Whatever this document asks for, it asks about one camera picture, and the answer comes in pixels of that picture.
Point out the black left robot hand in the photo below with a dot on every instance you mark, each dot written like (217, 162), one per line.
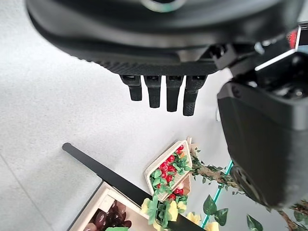
(154, 36)

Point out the wooden crate with red berries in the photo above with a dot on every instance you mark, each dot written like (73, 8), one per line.
(154, 168)

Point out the red berry leaf bunch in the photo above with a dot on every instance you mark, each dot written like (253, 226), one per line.
(168, 168)

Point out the brown branch with small leaves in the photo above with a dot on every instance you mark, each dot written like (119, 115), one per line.
(207, 170)

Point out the glass panel with teal edge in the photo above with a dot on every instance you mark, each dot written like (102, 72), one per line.
(220, 190)

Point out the wooden crate with dark grapes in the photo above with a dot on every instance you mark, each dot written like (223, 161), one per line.
(101, 199)

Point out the yellow flower leaf garland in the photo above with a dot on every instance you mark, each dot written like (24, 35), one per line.
(168, 209)

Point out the large green leaf vine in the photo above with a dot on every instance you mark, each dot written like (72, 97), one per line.
(213, 209)

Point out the dark purple grape bunch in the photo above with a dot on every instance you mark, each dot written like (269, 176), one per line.
(113, 216)

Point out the black metal frame bar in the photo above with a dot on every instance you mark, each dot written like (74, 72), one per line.
(108, 173)

